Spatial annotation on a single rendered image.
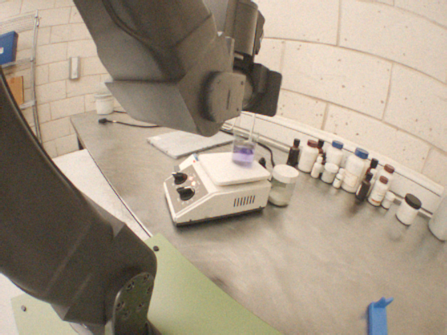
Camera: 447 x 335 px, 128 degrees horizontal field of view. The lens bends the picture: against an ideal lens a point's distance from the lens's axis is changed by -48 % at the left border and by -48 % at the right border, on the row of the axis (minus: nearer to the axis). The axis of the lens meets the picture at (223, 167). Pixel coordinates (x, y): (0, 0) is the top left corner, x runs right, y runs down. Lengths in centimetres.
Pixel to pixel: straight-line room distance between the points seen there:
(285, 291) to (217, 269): 11
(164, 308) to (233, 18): 30
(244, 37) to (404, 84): 67
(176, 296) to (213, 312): 5
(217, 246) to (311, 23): 82
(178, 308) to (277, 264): 19
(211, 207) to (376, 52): 73
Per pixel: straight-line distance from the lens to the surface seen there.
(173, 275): 27
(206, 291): 26
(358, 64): 80
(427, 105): 81
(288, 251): 39
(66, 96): 261
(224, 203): 39
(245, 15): 21
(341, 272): 40
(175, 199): 40
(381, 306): 39
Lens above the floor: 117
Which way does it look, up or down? 27 degrees down
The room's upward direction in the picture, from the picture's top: 7 degrees clockwise
